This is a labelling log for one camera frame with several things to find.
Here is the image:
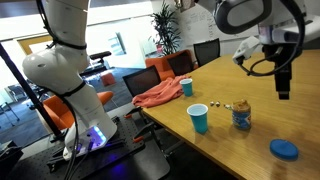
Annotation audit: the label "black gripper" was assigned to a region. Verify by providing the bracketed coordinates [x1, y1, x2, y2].
[261, 42, 303, 101]

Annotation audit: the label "peanut butter jar blue label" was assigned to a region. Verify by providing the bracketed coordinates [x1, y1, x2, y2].
[231, 99, 253, 131]

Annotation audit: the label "blue plastic jar lid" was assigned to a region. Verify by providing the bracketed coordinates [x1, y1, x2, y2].
[268, 138, 300, 162]

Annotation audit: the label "black mesh office chair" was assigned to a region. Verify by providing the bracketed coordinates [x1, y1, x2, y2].
[301, 34, 320, 52]
[192, 37, 222, 67]
[121, 64, 162, 98]

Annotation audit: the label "large blue plastic cup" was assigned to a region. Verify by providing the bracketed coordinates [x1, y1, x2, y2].
[186, 103, 210, 135]

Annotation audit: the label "small blue plastic cup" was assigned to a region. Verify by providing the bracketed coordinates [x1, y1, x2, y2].
[179, 77, 194, 98]

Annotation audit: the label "orange cloth towel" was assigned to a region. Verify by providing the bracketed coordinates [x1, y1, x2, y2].
[131, 73, 193, 109]

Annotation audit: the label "orange sofa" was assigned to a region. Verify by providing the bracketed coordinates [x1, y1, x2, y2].
[144, 49, 196, 81]

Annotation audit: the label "green potted plant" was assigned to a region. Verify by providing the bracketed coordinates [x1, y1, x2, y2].
[150, 0, 183, 56]

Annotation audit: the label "orange square ottoman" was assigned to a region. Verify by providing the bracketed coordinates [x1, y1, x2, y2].
[100, 71, 117, 87]

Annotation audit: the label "black exercise bench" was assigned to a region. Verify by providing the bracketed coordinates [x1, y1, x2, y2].
[81, 50, 113, 76]

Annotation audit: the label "orange lounge chair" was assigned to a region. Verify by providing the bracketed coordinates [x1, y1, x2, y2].
[42, 90, 115, 131]

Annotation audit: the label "black tripod pole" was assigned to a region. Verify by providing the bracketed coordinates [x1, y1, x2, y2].
[0, 43, 69, 143]

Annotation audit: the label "black box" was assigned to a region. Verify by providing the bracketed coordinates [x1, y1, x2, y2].
[0, 139, 25, 180]

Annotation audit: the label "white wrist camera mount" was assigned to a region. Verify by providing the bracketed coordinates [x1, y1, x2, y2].
[231, 35, 262, 66]

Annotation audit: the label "white wall whiteboard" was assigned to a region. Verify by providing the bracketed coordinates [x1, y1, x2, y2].
[175, 2, 264, 48]

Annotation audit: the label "orange handled clamp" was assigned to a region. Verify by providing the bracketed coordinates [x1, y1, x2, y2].
[123, 105, 145, 120]
[132, 121, 156, 144]

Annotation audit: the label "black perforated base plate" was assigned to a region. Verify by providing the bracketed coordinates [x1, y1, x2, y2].
[9, 114, 171, 180]

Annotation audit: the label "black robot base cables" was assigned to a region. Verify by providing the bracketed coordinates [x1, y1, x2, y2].
[63, 96, 88, 180]

